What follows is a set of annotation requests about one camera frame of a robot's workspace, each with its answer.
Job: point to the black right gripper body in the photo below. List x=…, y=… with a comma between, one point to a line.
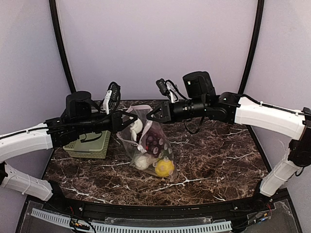
x=166, y=111

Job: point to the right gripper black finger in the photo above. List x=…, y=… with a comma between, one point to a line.
x=156, y=119
x=157, y=112

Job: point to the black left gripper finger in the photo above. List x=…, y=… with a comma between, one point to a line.
x=124, y=124
x=129, y=115

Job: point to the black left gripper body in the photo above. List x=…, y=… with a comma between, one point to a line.
x=116, y=121

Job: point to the white garlic toy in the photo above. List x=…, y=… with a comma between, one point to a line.
x=135, y=128

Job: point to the clear zip top bag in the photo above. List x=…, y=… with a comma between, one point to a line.
x=133, y=149

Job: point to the dark red grapes bunch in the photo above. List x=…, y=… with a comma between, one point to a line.
x=153, y=142

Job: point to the green leafy vegetable toy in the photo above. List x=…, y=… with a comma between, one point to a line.
x=143, y=161

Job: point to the yellow lemon toy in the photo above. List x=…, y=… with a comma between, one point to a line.
x=164, y=168

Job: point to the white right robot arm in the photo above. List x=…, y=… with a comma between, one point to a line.
x=242, y=109

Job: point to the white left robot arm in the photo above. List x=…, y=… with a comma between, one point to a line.
x=81, y=116

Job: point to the green perforated plastic basket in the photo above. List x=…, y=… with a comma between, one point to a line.
x=89, y=146

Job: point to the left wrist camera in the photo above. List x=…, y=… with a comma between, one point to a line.
x=112, y=98

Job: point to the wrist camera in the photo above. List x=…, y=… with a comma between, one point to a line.
x=112, y=98
x=166, y=90

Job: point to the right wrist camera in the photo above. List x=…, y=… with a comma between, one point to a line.
x=166, y=90

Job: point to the black right frame post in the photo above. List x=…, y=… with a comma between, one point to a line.
x=253, y=46

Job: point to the black frame post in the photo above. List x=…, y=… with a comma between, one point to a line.
x=253, y=46
x=60, y=44

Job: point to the black front table rail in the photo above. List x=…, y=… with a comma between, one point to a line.
x=236, y=210

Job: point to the white slotted cable duct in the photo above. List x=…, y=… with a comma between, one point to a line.
x=124, y=225

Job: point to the black left frame post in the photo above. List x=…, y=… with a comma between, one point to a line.
x=60, y=44

